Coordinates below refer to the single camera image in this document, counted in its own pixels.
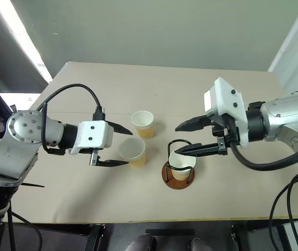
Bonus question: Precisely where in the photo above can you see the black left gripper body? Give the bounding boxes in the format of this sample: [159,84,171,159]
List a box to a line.
[89,147,105,167]

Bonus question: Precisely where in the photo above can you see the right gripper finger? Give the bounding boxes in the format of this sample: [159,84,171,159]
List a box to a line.
[174,142,219,157]
[174,116,213,132]

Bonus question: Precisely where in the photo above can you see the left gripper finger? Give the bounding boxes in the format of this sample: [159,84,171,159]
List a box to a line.
[106,121,134,136]
[96,156,130,167]

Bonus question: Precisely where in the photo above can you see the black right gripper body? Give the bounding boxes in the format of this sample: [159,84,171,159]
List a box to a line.
[205,112,238,156]

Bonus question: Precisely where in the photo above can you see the brown ribbed paper cup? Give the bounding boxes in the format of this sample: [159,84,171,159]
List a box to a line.
[118,138,148,169]
[130,110,156,140]
[169,150,197,181]

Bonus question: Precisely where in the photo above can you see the bright white light strip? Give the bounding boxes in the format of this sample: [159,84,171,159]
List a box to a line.
[0,0,53,84]

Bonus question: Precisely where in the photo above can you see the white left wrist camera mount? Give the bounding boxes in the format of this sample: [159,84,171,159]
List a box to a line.
[68,120,114,155]

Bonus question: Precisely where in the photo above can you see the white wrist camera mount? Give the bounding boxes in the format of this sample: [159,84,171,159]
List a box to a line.
[68,120,114,155]
[203,77,250,150]

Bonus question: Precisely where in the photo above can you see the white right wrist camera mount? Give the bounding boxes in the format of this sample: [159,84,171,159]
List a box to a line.
[203,77,250,150]

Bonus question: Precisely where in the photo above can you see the wire cup holder wooden base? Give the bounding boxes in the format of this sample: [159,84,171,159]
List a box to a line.
[161,140,196,190]

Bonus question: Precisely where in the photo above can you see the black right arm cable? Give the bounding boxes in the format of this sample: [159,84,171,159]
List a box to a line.
[226,124,298,172]

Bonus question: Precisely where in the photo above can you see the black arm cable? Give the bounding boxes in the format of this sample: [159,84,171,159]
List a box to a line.
[226,124,298,172]
[40,83,107,153]

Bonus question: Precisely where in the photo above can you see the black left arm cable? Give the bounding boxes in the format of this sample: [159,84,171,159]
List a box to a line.
[40,83,107,153]

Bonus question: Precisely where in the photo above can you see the black table frame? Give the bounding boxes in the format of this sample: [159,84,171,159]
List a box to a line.
[28,219,298,251]

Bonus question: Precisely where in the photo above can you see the thin black body cables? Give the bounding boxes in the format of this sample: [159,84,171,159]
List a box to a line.
[269,171,298,251]
[6,209,43,251]

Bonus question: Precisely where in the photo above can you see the white door frame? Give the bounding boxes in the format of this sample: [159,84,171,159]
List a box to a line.
[267,0,298,93]

